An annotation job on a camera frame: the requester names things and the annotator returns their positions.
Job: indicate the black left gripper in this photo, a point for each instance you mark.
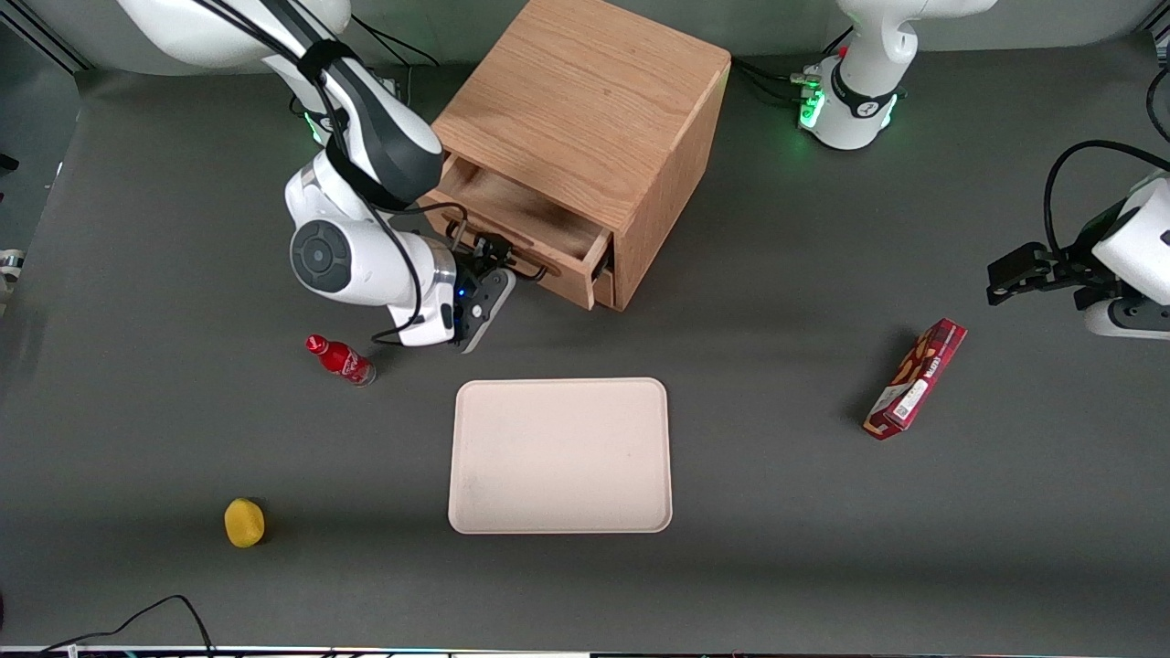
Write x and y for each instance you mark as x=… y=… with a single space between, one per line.
x=1077 y=271

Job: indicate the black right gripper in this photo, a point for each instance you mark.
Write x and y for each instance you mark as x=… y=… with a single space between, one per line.
x=469 y=271

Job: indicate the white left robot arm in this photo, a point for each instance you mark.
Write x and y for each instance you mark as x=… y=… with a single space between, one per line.
x=868 y=64

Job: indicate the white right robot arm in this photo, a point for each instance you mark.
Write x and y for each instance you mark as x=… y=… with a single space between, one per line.
x=366 y=265

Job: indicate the wooden drawer cabinet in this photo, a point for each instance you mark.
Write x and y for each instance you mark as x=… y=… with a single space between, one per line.
x=585 y=100

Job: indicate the red snack box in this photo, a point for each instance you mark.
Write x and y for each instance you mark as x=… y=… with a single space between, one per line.
x=917 y=379

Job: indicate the red soda bottle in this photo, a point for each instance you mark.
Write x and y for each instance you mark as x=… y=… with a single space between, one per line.
x=343 y=360

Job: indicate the beige plastic tray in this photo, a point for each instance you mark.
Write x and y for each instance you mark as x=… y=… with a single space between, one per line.
x=559 y=455

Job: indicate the yellow lemon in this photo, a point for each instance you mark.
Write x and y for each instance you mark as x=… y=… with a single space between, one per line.
x=244 y=523

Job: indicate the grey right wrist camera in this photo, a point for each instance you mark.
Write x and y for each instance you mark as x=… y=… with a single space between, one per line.
x=489 y=306

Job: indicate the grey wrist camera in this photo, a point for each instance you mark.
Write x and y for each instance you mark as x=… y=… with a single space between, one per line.
x=1129 y=320
x=489 y=306

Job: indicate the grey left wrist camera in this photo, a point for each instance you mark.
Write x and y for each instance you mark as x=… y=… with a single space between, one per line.
x=1129 y=320

